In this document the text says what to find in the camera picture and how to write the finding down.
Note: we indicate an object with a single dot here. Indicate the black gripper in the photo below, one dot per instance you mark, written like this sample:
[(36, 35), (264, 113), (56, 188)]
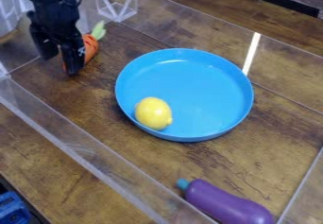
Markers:
[(56, 16)]

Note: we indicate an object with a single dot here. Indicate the orange toy carrot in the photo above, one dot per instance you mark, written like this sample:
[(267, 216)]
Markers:
[(91, 41)]

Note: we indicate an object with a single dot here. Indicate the blue round tray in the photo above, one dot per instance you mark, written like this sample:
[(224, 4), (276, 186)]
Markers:
[(203, 86)]

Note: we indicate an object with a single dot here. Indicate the yellow toy lemon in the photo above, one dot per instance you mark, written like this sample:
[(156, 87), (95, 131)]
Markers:
[(153, 113)]

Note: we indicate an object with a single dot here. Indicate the black baseboard strip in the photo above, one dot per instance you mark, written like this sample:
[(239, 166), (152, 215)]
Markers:
[(295, 6)]

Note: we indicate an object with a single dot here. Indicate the blue plastic crate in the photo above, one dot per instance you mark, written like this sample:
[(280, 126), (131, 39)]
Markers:
[(13, 211)]

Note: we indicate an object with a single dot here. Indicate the purple toy eggplant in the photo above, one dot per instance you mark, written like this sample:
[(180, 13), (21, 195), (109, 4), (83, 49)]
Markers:
[(223, 206)]

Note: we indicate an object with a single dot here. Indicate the clear acrylic enclosure wall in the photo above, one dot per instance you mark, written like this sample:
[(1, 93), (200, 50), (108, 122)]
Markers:
[(89, 169)]

